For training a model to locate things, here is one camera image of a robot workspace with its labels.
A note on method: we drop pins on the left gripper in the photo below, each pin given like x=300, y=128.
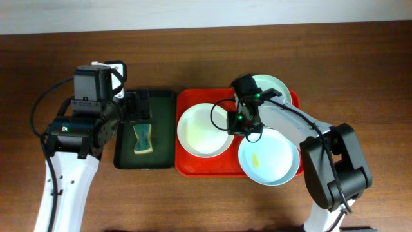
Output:
x=135, y=113

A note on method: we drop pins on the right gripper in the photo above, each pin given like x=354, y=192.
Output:
x=233, y=129

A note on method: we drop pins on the green yellow sponge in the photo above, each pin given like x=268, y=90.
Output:
x=143, y=139

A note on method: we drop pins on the white plate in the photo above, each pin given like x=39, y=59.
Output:
x=197, y=134

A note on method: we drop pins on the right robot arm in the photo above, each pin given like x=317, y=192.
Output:
x=335, y=169

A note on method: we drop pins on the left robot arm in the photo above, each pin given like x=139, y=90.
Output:
x=73, y=143

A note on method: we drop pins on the dark green tray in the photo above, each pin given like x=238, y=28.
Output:
x=163, y=119

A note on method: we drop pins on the red plastic tray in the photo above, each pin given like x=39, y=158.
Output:
x=223, y=165

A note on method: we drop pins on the mint green plate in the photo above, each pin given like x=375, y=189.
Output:
x=273, y=83

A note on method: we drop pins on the light blue plate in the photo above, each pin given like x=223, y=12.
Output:
x=269, y=158

